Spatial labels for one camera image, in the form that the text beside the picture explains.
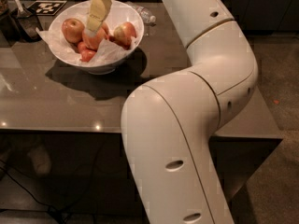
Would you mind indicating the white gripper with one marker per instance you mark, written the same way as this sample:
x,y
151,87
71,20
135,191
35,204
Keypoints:
x,y
98,12

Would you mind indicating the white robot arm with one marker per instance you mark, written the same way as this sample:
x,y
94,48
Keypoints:
x,y
166,123

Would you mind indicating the white bowl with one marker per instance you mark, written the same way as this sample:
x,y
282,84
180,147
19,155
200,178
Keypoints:
x,y
124,13

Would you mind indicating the red apple low right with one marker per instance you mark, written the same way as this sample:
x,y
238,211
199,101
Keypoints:
x,y
112,39

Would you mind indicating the small red apple left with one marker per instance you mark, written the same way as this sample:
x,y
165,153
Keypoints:
x,y
81,46

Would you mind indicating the small red apple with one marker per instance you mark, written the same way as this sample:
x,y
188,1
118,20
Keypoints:
x,y
81,46
87,55

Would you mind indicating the small red apple bottom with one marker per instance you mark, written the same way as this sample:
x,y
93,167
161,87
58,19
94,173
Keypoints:
x,y
87,55

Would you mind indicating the clear plastic water bottle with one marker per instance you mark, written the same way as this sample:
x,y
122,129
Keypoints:
x,y
145,14

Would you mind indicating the black white fiducial marker card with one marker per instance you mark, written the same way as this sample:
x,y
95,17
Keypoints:
x,y
46,7

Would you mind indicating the dark metal scoop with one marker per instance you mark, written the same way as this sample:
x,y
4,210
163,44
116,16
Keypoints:
x,y
27,22

